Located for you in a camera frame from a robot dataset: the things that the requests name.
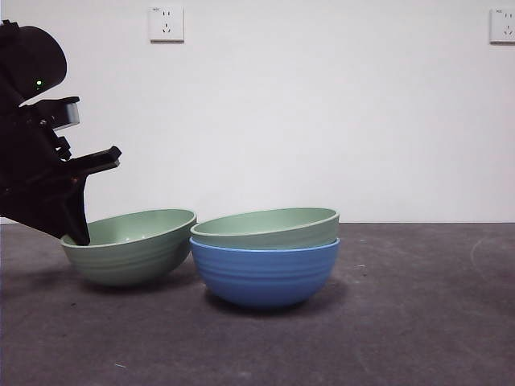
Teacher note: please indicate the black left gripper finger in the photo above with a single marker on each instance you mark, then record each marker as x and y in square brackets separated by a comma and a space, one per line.
[76, 213]
[28, 209]

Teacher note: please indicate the green bowl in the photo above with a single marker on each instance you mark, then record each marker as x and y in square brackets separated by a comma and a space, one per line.
[133, 257]
[281, 237]

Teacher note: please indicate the blue bowl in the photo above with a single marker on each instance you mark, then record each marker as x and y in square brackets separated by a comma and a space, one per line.
[261, 277]

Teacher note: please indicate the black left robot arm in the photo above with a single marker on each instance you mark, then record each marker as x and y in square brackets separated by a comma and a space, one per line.
[36, 52]

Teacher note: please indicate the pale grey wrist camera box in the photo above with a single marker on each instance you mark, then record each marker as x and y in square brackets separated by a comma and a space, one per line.
[70, 114]

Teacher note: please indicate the white wall socket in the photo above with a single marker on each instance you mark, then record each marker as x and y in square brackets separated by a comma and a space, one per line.
[167, 24]
[503, 26]

